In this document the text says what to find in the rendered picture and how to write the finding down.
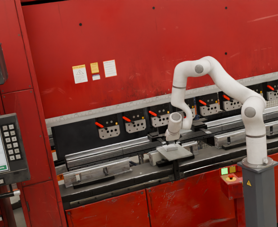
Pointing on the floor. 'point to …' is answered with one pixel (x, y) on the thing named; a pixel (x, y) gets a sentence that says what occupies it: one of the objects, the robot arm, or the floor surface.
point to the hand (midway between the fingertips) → (171, 142)
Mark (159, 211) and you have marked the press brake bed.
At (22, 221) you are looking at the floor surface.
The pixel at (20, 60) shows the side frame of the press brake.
